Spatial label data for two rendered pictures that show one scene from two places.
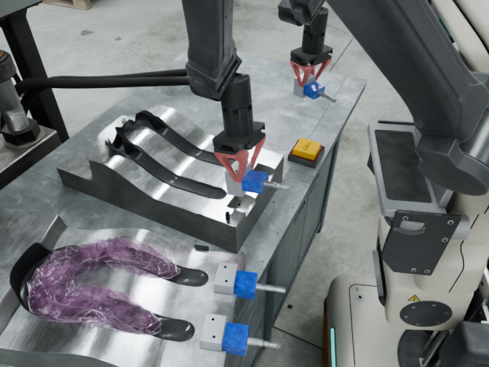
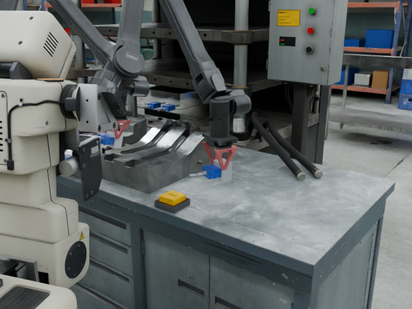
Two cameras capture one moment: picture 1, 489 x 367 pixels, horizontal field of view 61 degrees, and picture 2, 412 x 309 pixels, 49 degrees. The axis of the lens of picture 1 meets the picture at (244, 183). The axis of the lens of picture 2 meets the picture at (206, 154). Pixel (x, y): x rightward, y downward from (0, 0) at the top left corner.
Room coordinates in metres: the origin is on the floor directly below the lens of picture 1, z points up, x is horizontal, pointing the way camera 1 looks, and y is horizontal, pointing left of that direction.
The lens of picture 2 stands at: (1.24, -1.42, 1.40)
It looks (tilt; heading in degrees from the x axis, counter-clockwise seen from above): 18 degrees down; 101
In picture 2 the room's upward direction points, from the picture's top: straight up
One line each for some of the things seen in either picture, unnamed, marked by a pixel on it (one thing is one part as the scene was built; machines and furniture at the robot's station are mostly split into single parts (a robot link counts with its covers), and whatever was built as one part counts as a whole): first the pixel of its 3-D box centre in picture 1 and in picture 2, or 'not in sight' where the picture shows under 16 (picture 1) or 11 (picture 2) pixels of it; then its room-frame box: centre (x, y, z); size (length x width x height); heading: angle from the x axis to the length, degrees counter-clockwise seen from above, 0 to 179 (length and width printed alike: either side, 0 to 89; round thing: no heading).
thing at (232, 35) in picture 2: not in sight; (194, 41); (0.65, 1.23, 1.20); 1.29 x 0.83 x 0.19; 154
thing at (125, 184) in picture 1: (169, 163); (168, 149); (0.78, 0.18, 0.87); 0.50 x 0.26 x 0.14; 64
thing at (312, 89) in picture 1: (316, 91); (208, 172); (1.01, -0.20, 0.93); 0.13 x 0.05 x 0.05; 40
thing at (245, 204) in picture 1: (241, 207); (113, 160); (0.62, 0.01, 0.87); 0.05 x 0.05 x 0.04; 64
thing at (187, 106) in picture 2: not in sight; (190, 99); (0.64, 1.14, 0.87); 0.50 x 0.27 x 0.17; 64
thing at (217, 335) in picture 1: (241, 339); not in sight; (0.33, 0.00, 0.86); 0.13 x 0.05 x 0.05; 81
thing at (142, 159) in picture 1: (170, 151); (164, 138); (0.76, 0.17, 0.92); 0.35 x 0.16 x 0.09; 64
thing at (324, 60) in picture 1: (313, 66); (221, 153); (1.04, -0.19, 0.99); 0.07 x 0.07 x 0.09; 41
